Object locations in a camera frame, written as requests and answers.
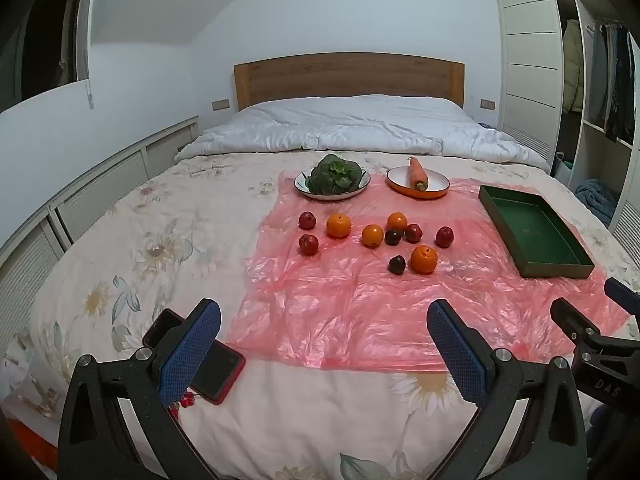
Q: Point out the low white slatted cabinet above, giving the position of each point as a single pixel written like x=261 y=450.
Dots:
x=100 y=185

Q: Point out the hanging dark clothes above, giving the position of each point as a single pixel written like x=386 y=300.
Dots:
x=612 y=80

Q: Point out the carrot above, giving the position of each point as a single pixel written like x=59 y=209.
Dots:
x=417 y=175

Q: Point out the green bok choy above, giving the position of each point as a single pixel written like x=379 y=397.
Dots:
x=334 y=175

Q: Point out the small red apple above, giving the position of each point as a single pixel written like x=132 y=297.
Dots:
x=444 y=236
x=306 y=220
x=413 y=233
x=308 y=244

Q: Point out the white duvet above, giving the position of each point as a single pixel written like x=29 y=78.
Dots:
x=350 y=125

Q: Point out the wooden headboard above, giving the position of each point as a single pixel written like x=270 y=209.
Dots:
x=350 y=77

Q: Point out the dark window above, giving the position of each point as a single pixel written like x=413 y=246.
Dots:
x=45 y=35

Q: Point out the blue towel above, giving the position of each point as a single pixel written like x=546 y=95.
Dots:
x=595 y=197

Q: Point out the wall switch plate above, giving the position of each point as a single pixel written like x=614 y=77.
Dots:
x=487 y=105
x=220 y=105

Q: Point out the white wardrobe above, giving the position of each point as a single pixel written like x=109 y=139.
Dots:
x=530 y=60

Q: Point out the orange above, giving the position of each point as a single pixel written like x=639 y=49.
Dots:
x=339 y=225
x=397 y=221
x=372 y=235
x=424 y=259

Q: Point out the red bead charm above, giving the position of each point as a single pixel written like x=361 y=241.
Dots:
x=185 y=402

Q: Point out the orange cloth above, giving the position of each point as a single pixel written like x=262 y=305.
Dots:
x=30 y=440

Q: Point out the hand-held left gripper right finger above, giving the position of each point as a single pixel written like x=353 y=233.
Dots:
x=460 y=355

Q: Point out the green rectangular tray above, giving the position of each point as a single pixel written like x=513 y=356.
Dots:
x=530 y=235

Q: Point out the white bag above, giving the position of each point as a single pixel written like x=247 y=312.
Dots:
x=562 y=167

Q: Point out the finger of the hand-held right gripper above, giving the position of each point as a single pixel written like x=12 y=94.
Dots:
x=570 y=317
x=622 y=292

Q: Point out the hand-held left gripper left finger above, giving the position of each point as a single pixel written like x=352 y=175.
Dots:
x=192 y=355

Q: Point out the beige jacket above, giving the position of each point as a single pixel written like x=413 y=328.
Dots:
x=572 y=65

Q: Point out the orange plate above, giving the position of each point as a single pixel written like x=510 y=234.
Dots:
x=400 y=177

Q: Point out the red plastic sheet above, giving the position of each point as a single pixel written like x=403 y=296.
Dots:
x=350 y=310

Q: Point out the dark purple plum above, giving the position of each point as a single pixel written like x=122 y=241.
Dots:
x=393 y=236
x=397 y=264

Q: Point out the white plate with dark rim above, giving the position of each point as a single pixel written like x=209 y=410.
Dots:
x=302 y=182

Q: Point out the red smartphone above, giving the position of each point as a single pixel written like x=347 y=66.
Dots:
x=220 y=365

